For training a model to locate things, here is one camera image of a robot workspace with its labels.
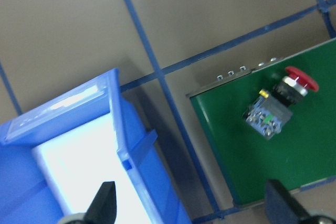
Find green conveyor belt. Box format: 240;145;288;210
188;39;335;206

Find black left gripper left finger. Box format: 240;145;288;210
79;182;116;224

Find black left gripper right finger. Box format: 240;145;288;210
265;179;314;224

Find red push button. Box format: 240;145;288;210
243;66;319;140

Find blue bin left side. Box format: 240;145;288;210
1;69;191;223

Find white foam pad left bin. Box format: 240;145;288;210
32;114;151;223

